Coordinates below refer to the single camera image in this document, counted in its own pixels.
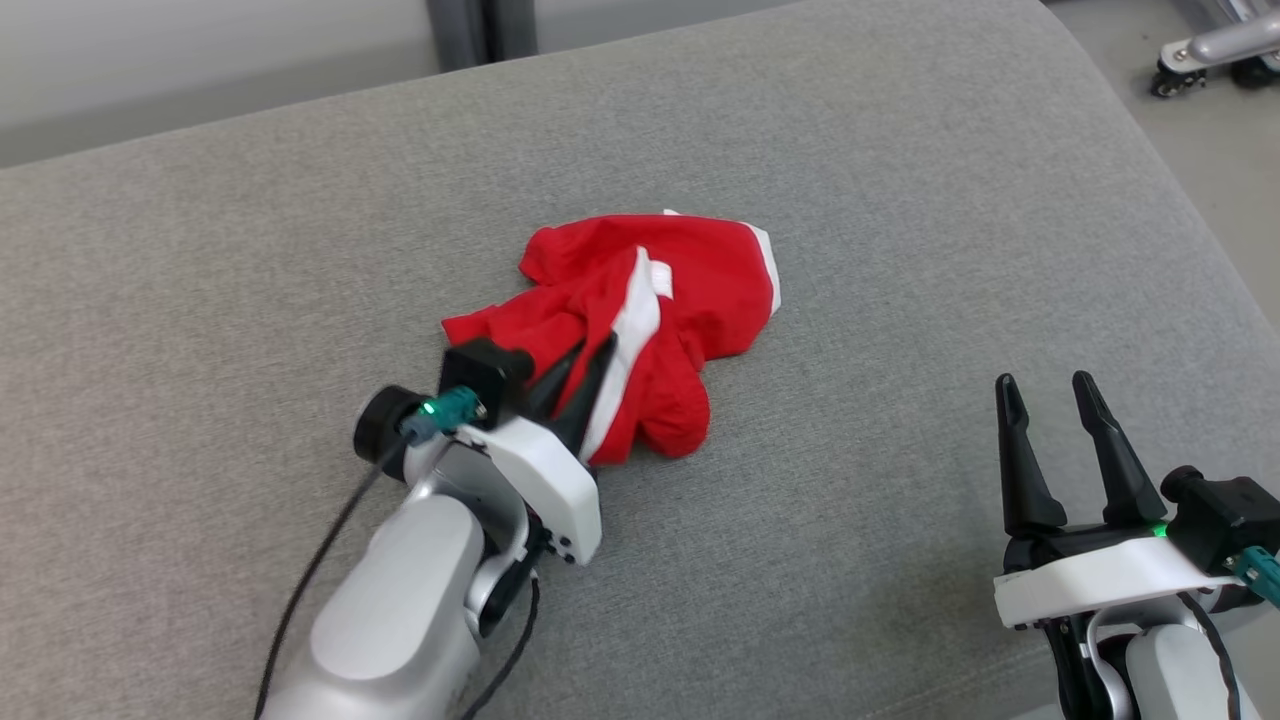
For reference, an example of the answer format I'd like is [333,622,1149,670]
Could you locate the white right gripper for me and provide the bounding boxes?
[993,369,1242,630]

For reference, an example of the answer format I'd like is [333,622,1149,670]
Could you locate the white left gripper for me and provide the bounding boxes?
[460,334,620,567]

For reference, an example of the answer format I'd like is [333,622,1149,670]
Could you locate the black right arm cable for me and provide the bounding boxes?
[1175,590,1248,720]

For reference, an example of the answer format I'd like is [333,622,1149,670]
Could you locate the red shorts with white trim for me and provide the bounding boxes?
[441,211,782,468]

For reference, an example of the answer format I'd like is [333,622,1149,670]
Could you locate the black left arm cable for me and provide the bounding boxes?
[254,440,542,720]

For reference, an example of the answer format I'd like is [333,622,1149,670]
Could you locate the grey wheeled stand leg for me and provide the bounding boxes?
[1149,0,1280,100]

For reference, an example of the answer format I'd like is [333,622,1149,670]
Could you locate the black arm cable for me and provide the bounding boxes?
[1175,590,1248,720]
[254,440,542,720]

